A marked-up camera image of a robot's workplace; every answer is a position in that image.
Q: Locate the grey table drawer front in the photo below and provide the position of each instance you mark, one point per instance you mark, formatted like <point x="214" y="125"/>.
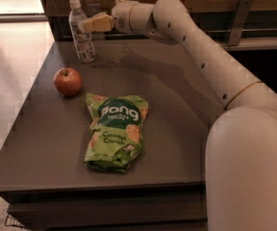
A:
<point x="97" y="212"/>

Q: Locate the metal bracket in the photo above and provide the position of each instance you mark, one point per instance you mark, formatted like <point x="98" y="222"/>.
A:
<point x="93" y="9"/>
<point x="240" y="16"/>

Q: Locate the clear plastic water bottle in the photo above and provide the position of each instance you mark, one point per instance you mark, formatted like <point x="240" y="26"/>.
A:
<point x="82" y="39"/>

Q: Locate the right metal bracket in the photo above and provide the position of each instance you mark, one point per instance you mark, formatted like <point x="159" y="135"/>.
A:
<point x="240" y="16"/>

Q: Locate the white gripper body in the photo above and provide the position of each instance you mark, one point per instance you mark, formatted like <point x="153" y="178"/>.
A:
<point x="121" y="16"/>

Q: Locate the left metal bracket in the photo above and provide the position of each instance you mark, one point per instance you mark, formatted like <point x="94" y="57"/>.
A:
<point x="93" y="9"/>

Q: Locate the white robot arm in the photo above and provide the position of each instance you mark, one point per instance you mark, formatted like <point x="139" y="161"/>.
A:
<point x="241" y="149"/>

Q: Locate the green Dang chips bag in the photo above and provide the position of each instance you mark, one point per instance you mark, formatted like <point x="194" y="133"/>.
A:
<point x="116" y="128"/>

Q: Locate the red apple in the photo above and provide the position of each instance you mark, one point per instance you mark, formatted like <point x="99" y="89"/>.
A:
<point x="68" y="81"/>

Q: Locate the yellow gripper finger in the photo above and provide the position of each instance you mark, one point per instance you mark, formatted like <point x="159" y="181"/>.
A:
<point x="99" y="15"/>
<point x="102" y="23"/>

